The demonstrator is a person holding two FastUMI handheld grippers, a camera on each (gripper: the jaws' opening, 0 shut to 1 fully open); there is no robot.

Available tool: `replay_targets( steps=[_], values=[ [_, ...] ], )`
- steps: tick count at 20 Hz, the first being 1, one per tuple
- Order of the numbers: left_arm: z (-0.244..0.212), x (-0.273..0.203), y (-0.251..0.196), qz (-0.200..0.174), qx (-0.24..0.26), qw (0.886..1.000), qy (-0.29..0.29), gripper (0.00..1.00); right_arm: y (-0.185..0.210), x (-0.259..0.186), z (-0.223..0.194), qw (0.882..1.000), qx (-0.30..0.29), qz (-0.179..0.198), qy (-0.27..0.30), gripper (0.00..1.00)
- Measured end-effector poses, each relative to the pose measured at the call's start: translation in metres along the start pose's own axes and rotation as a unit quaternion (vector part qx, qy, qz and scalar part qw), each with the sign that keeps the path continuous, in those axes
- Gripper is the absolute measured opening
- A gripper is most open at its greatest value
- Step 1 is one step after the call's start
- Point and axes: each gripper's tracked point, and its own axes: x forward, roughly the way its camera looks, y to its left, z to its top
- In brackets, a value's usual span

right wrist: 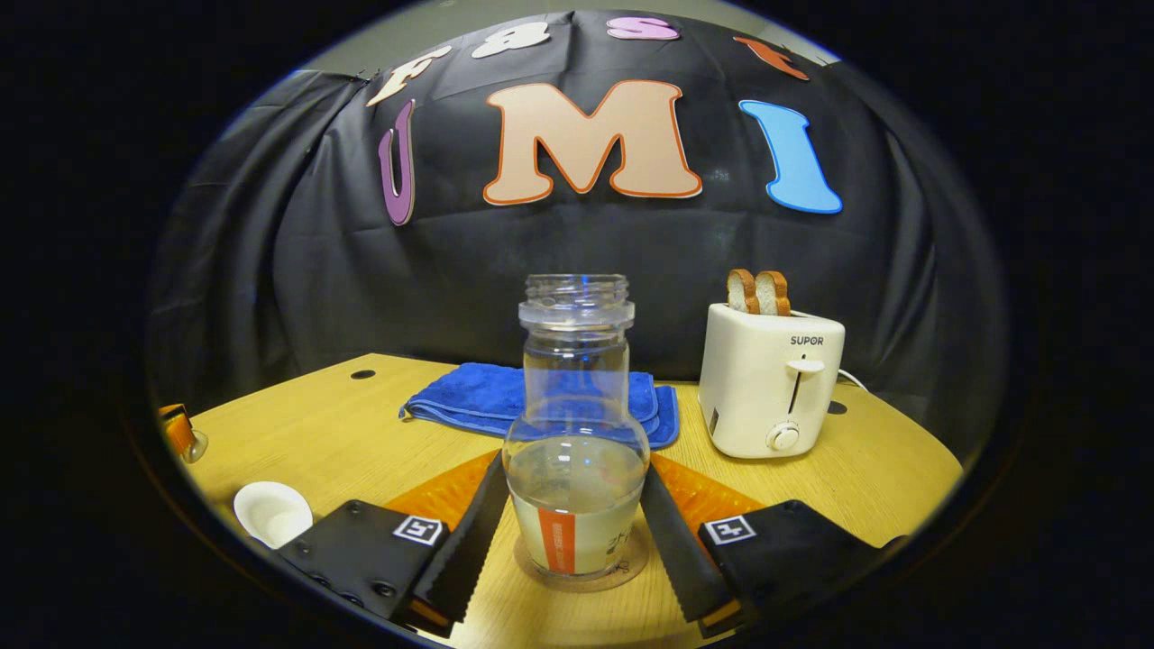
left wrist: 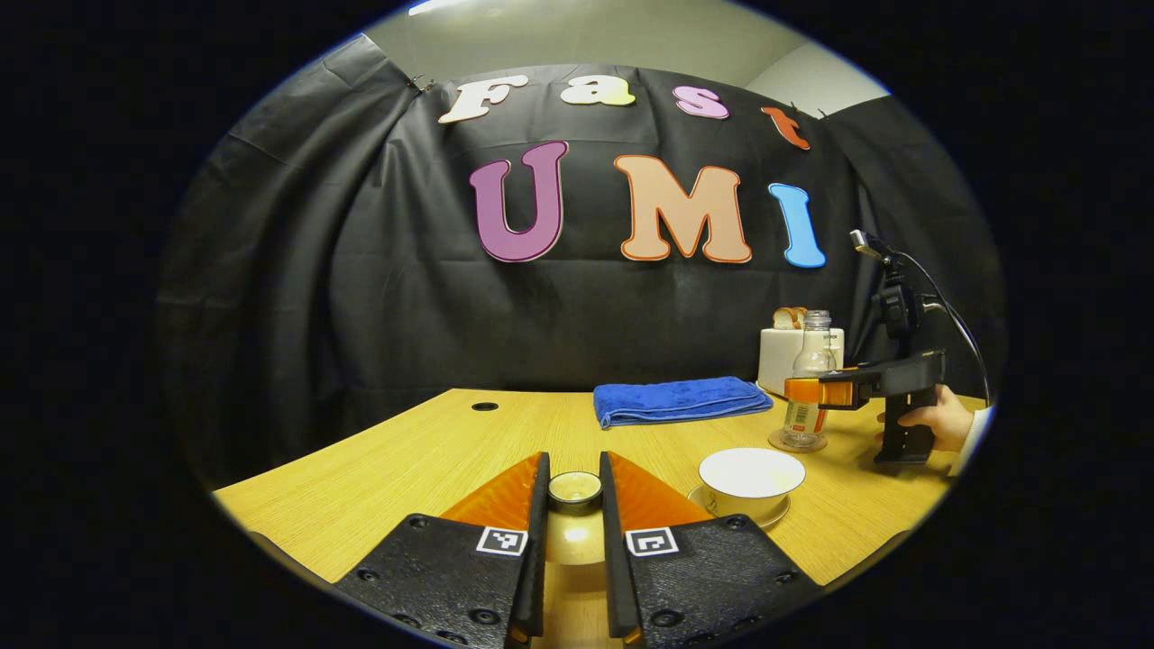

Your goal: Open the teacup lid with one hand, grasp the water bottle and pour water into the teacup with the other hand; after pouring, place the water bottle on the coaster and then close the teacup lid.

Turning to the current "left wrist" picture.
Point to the black backdrop cloth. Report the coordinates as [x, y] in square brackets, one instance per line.
[361, 288]

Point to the white toaster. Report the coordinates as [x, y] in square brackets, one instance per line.
[775, 361]

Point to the folded blue towel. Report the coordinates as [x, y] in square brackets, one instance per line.
[676, 401]

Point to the clear water bottle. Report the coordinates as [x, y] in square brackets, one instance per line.
[816, 356]

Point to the white teacup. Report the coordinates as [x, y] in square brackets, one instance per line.
[748, 487]

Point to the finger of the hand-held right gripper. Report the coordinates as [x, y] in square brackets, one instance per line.
[816, 392]

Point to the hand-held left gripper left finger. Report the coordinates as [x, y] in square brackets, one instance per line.
[539, 541]

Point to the toast slice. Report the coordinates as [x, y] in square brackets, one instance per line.
[783, 319]
[801, 315]

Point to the round wooden coaster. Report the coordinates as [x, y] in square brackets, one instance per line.
[777, 442]

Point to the beige teacup lid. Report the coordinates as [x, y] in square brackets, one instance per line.
[574, 532]

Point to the ceiling light panel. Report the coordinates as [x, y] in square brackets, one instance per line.
[433, 7]

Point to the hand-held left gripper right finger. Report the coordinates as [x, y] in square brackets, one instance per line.
[613, 541]

